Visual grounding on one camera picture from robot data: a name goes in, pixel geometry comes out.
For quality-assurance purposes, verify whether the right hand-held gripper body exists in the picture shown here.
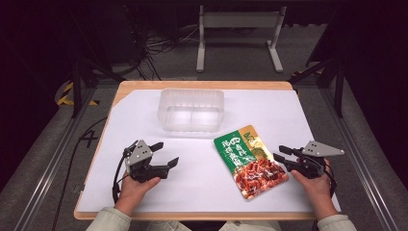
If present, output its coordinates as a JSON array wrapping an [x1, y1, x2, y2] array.
[[288, 140, 345, 180]]

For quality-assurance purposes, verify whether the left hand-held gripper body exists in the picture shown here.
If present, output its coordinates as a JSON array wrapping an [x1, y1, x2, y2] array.
[[123, 139, 169, 184]]

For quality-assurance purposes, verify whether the green and red snack packet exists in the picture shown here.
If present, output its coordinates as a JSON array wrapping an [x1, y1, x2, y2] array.
[[213, 124, 290, 201]]

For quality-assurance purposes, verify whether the clear plastic container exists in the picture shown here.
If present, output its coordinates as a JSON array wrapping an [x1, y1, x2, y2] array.
[[156, 88, 225, 134]]

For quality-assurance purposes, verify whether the person's left hand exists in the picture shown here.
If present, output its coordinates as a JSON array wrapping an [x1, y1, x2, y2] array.
[[115, 173, 162, 217]]

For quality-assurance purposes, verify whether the person's right hand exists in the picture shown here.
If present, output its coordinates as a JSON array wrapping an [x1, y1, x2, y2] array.
[[290, 158, 339, 220]]

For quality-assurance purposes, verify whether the wooden table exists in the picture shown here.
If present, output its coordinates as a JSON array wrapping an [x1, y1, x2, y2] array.
[[73, 80, 342, 221]]

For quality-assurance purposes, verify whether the black metal stand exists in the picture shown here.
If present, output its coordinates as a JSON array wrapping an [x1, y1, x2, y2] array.
[[65, 47, 126, 119], [288, 47, 345, 119]]

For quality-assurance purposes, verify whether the yellow and black floor tape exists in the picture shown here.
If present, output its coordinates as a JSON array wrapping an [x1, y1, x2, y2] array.
[[57, 82, 100, 107]]

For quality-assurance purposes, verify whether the white metal stand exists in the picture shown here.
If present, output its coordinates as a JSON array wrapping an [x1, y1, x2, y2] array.
[[195, 5, 288, 74]]

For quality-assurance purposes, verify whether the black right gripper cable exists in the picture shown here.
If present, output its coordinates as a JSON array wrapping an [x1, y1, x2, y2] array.
[[322, 159, 339, 197]]

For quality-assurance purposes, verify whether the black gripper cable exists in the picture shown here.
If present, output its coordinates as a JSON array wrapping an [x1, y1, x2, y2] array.
[[322, 159, 339, 197], [111, 145, 136, 204]]

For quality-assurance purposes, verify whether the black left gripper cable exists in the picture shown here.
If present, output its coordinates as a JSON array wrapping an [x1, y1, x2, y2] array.
[[111, 145, 136, 204]]

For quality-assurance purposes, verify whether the aluminium rail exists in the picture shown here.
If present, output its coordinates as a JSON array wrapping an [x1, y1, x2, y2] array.
[[13, 86, 97, 231], [319, 86, 400, 231]]

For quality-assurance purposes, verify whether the black floor cable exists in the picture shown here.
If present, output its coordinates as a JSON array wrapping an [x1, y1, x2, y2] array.
[[50, 116, 109, 231]]

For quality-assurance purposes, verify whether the bundle of black cables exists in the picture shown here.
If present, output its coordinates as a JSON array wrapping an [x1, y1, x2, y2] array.
[[123, 4, 200, 81]]

